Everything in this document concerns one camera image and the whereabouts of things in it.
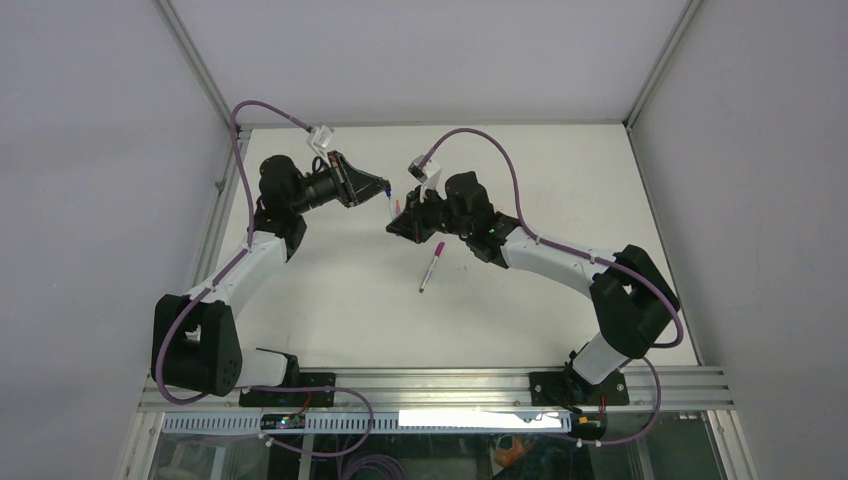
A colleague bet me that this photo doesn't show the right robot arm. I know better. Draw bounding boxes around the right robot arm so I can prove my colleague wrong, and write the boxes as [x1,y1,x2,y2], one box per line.
[386,172,680,405]

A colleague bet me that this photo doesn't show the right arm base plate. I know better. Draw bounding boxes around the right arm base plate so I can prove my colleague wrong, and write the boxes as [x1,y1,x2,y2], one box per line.
[528,366,630,407]

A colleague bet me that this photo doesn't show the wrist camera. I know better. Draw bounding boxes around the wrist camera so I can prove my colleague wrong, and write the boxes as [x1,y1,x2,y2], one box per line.
[306,125,335,156]
[408,155,442,203]

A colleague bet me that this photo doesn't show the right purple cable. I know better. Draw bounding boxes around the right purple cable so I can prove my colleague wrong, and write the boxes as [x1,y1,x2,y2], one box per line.
[417,127,686,447]

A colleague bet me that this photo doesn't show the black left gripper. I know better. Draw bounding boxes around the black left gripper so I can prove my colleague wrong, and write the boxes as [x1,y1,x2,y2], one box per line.
[290,150,390,215]

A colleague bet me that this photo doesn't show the orange object under table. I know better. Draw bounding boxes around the orange object under table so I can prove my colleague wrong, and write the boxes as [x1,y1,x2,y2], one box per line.
[491,436,528,468]

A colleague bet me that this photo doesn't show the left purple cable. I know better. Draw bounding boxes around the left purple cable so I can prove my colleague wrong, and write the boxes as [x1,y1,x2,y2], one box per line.
[151,99,408,480]

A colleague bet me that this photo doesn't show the purple cable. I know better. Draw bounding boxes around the purple cable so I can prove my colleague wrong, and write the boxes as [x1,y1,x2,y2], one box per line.
[417,127,686,447]
[151,99,408,480]

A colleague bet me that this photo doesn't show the white pen green end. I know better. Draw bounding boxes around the white pen green end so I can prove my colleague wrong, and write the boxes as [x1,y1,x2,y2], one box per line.
[418,255,440,293]

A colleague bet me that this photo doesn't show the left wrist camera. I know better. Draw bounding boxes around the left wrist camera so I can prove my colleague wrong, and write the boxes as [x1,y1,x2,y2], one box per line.
[306,125,335,156]

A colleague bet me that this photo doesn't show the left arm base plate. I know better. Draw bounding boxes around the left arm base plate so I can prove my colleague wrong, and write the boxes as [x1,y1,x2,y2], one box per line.
[239,370,337,409]

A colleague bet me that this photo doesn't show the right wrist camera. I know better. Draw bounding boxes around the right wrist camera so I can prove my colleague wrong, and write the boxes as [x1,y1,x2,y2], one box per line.
[408,155,442,203]

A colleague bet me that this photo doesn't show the white slotted cable duct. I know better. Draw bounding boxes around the white slotted cable duct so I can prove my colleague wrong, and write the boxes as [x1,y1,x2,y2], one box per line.
[162,409,571,435]

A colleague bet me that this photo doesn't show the aluminium front rail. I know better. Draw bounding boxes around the aluminium front rail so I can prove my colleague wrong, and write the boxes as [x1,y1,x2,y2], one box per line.
[137,364,735,413]

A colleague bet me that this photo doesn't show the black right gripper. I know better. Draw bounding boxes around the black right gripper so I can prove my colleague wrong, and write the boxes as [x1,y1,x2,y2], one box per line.
[387,184,472,245]

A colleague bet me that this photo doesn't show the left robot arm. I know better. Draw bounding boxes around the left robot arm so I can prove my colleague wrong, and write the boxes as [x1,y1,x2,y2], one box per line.
[151,151,391,406]

